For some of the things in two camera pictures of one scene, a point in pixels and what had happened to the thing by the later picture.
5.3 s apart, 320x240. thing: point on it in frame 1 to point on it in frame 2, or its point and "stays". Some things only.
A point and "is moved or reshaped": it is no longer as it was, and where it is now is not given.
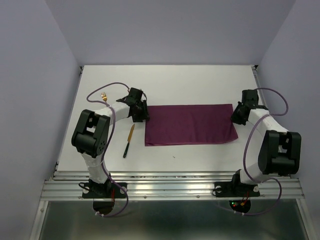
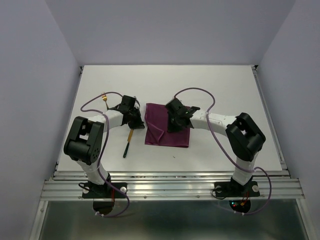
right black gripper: (234, 118) to (170, 127)
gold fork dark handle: (104, 96) stays
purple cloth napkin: (175, 124) is moved or reshaped
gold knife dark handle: (128, 140) stays
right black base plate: (227, 189) stays
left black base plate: (104, 190) stays
